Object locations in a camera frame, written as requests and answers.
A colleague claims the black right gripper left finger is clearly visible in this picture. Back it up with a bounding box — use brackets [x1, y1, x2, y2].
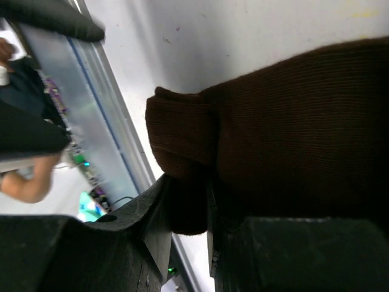
[1, 176, 171, 291]

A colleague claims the person behind the table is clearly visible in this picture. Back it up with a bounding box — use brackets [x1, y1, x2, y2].
[1, 38, 70, 204]

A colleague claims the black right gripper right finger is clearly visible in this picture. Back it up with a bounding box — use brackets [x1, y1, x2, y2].
[207, 179, 388, 291]

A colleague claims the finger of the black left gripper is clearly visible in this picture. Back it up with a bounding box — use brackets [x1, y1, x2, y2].
[1, 0, 105, 43]

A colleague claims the dark brown striped sock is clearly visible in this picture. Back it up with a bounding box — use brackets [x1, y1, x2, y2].
[145, 37, 388, 235]

